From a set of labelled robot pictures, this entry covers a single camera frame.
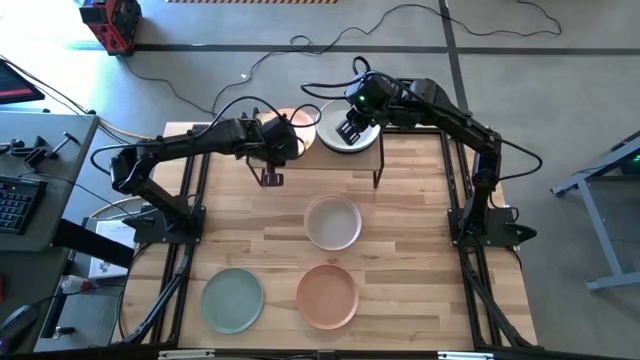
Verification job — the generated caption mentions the black keyboard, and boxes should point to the black keyboard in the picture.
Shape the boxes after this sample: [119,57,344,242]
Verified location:
[0,174,49,236]

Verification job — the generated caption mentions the terracotta orange plate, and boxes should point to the terracotta orange plate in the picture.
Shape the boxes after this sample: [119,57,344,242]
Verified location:
[296,263,360,331]

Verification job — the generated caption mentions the grey desk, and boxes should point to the grey desk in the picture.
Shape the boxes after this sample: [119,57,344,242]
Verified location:
[0,112,101,351]

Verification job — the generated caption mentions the white box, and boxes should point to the white box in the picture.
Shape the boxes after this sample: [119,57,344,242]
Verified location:
[87,219,136,280]

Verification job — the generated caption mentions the clear plastic bottle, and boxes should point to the clear plastic bottle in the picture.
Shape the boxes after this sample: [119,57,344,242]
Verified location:
[58,274,101,296]

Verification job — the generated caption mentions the black clamp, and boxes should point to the black clamp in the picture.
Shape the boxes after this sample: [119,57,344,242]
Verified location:
[0,131,81,169]

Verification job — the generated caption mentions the red and black toolbox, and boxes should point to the red and black toolbox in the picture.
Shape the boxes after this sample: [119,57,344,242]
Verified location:
[78,0,143,57]

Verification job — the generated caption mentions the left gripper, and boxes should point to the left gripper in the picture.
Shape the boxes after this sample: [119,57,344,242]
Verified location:
[257,117,302,187]

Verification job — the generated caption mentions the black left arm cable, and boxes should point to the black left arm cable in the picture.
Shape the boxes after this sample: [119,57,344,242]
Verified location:
[89,95,322,176]

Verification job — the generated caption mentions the long black floor cable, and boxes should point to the long black floor cable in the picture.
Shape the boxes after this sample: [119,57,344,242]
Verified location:
[209,2,564,124]

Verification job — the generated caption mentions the teal green plate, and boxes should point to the teal green plate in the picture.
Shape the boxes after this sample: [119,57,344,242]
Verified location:
[200,267,265,335]

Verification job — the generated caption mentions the wooden shelf with black legs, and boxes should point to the wooden shelf with black legs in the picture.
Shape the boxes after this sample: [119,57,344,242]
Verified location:
[245,107,386,190]

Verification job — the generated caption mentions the pale grey plate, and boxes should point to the pale grey plate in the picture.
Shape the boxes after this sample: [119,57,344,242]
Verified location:
[315,99,382,154]

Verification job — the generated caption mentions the black beam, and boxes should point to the black beam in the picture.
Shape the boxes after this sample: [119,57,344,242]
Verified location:
[51,218,136,269]

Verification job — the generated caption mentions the silver metal bracket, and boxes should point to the silver metal bracket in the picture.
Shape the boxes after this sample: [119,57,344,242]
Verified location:
[158,349,216,360]
[438,351,496,360]

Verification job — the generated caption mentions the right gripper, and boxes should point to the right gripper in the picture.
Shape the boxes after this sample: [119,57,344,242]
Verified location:
[337,72,401,147]

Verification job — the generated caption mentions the dark computer monitor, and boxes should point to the dark computer monitor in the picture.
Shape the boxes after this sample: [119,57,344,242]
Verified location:
[0,58,46,105]

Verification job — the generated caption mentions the grey metal table frame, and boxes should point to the grey metal table frame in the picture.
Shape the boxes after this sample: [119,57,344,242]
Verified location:
[549,130,640,294]

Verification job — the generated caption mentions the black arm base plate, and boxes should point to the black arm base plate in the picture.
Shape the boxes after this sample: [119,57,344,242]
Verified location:
[133,204,207,245]
[447,207,539,249]

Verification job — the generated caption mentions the beige plate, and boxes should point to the beige plate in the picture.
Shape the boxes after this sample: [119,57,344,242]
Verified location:
[303,194,363,252]

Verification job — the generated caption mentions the light peach plate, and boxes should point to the light peach plate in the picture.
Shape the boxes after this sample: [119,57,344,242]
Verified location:
[259,107,317,157]

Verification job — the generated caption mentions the black aluminium table frame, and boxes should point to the black aluminium table frame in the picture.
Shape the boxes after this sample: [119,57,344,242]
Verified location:
[119,112,539,351]

